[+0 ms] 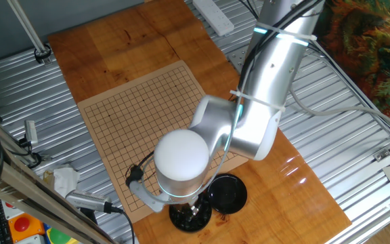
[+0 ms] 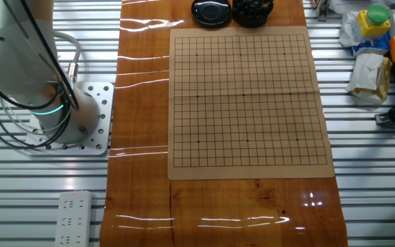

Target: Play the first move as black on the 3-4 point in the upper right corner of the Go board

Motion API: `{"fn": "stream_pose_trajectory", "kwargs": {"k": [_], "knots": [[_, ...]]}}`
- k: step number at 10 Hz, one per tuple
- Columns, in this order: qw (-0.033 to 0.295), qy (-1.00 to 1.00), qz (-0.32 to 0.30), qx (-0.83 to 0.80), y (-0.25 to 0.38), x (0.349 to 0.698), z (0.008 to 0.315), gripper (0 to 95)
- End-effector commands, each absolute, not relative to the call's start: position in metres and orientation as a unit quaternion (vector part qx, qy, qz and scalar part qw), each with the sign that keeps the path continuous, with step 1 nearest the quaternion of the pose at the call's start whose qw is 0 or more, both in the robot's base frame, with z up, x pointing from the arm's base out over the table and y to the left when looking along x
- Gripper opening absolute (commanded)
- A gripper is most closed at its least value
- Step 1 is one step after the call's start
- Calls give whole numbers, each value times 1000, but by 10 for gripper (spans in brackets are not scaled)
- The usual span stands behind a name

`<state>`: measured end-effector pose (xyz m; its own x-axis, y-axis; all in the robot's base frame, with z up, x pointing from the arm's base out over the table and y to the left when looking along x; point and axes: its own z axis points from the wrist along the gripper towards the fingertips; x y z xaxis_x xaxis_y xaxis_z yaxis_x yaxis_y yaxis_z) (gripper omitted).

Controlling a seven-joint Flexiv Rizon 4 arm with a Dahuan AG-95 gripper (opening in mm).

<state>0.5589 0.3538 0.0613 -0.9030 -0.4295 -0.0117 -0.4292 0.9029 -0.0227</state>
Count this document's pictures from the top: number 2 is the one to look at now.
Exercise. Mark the glossy wooden mat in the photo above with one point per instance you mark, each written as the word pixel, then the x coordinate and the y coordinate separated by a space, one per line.
pixel 142 113

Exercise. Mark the black bowl of go stones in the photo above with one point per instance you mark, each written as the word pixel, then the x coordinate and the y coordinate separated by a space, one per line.
pixel 252 19

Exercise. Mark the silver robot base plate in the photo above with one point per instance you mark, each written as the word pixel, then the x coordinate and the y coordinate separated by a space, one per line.
pixel 103 137

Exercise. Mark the tan paper go board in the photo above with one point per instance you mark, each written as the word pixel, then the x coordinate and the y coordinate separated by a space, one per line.
pixel 249 103

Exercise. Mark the white paper sheet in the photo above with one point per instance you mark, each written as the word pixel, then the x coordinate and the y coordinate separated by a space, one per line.
pixel 348 5

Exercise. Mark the yellow snack bag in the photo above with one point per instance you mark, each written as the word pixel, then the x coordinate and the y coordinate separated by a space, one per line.
pixel 384 79

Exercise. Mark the yellow box green button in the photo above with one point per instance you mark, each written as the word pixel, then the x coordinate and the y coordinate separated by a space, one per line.
pixel 372 25

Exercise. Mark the blue packet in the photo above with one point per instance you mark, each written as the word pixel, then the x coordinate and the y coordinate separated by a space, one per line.
pixel 372 46

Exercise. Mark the metal foot bracket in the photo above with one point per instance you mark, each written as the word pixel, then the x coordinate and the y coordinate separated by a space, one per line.
pixel 383 120

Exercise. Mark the black bowl lid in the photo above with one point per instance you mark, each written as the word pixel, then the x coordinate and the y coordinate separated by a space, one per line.
pixel 211 13

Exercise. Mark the upright metal bracket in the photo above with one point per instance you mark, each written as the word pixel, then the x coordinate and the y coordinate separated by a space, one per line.
pixel 322 12

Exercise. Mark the white power strip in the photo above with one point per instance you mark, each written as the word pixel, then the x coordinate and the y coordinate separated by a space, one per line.
pixel 72 219

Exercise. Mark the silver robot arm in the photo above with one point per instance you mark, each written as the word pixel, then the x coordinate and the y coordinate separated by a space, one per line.
pixel 21 61

